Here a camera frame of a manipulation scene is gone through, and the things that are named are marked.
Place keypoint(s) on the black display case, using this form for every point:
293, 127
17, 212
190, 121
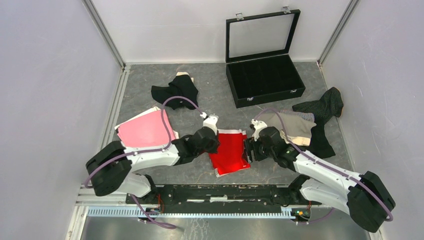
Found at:
259, 68

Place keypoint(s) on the beige grey ribbed underwear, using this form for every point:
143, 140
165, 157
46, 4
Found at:
297, 130

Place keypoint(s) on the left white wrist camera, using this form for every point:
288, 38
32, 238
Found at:
210, 121

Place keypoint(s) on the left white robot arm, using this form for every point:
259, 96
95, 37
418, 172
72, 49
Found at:
113, 169

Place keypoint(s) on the grey striped underwear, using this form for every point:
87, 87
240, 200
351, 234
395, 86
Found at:
304, 115

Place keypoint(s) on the black underwear with beige band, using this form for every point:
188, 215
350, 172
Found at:
178, 94

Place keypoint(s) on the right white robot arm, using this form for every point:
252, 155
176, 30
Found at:
363, 197

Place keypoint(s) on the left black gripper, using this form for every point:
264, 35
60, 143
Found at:
216, 143

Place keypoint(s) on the pink underwear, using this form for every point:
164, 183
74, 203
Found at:
150, 128

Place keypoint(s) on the red boxer briefs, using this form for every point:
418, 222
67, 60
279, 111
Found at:
230, 152

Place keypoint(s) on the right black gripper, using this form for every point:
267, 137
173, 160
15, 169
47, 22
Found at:
249, 144

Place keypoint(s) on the dark striped black underwear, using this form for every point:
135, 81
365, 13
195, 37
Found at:
329, 105

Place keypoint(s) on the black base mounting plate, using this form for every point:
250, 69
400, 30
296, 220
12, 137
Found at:
225, 199

